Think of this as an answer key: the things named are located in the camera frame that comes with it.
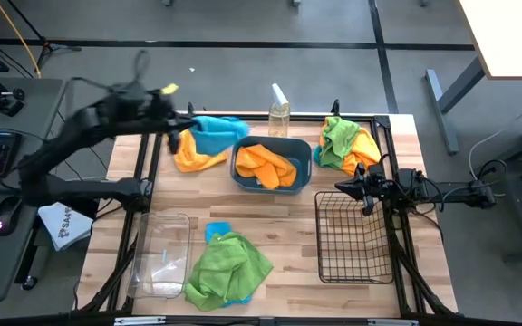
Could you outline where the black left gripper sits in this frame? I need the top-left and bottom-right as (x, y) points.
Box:
(142, 88), (198, 154)

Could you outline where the blue-grey plastic basket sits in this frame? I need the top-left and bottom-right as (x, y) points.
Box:
(229, 134), (313, 196)

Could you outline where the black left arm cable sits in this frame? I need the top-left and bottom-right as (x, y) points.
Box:
(131, 48), (152, 85)

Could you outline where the black computer mouse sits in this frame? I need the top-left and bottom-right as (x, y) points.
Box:
(0, 196), (24, 236)

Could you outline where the grey table leg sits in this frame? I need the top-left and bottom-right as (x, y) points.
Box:
(425, 56), (487, 156)

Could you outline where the clear spray bottle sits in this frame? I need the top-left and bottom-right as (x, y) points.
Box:
(267, 82), (292, 139)

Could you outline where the black tripod leg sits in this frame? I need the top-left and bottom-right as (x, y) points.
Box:
(5, 0), (83, 69)

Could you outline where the black clamp mount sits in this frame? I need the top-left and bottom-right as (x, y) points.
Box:
(0, 81), (26, 118)

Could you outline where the black aluminium table frame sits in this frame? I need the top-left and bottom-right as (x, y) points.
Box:
(77, 101), (458, 321)

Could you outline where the silver metal bracket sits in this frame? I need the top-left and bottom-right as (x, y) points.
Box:
(113, 316), (168, 326)
(367, 318), (420, 326)

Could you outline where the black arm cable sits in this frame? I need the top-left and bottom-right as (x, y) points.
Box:
(437, 158), (509, 213)
(131, 48), (152, 85)

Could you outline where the white printed bag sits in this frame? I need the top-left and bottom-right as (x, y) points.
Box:
(37, 201), (95, 253)

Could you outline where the black wire basket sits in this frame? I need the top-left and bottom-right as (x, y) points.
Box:
(314, 189), (396, 285)

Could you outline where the yellow floor cable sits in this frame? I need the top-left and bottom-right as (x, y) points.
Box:
(0, 0), (43, 79)

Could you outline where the white table top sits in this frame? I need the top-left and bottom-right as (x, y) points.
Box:
(458, 0), (522, 82)

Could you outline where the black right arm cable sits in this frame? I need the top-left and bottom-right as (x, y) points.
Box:
(437, 158), (509, 213)

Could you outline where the orange microfiber towel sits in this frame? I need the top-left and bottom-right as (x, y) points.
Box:
(322, 126), (382, 177)
(235, 143), (298, 190)
(172, 129), (229, 174)

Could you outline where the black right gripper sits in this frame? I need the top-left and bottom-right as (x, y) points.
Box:
(334, 162), (385, 216)

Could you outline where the clear plastic bin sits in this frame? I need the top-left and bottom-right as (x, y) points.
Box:
(126, 211), (193, 300)

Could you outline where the green microfiber towel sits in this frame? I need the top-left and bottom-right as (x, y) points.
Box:
(317, 116), (362, 171)
(183, 231), (275, 312)

